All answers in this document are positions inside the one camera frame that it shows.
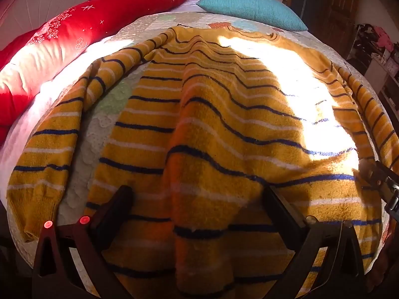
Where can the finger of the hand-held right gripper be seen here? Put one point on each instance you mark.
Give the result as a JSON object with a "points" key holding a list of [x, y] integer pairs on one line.
{"points": [[382, 179]]}

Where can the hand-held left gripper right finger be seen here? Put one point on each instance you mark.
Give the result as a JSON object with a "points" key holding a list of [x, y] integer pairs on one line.
{"points": [[276, 205]]}

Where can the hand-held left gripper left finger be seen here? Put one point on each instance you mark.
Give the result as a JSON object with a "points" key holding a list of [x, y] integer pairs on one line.
{"points": [[119, 205]]}

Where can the yellow striped sweater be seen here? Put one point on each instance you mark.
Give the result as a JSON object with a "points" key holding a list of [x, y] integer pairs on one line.
{"points": [[205, 137]]}

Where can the heart print quilt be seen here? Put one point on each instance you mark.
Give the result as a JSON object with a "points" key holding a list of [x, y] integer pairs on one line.
{"points": [[104, 124]]}

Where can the white shelf unit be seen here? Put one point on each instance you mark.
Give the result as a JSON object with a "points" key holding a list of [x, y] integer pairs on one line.
{"points": [[377, 68]]}

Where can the pink cloth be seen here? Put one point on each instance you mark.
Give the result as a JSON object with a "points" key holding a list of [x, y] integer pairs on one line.
{"points": [[383, 37]]}

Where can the brown wooden door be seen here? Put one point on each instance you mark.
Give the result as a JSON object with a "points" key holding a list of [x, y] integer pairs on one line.
{"points": [[336, 9]]}

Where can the red patterned pillow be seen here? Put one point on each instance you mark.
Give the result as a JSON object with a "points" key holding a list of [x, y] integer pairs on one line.
{"points": [[71, 34]]}

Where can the teal knitted pillow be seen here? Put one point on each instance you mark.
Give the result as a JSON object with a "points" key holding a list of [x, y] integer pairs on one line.
{"points": [[249, 6]]}

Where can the white headboard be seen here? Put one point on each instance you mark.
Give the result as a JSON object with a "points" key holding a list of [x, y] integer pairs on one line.
{"points": [[46, 3]]}

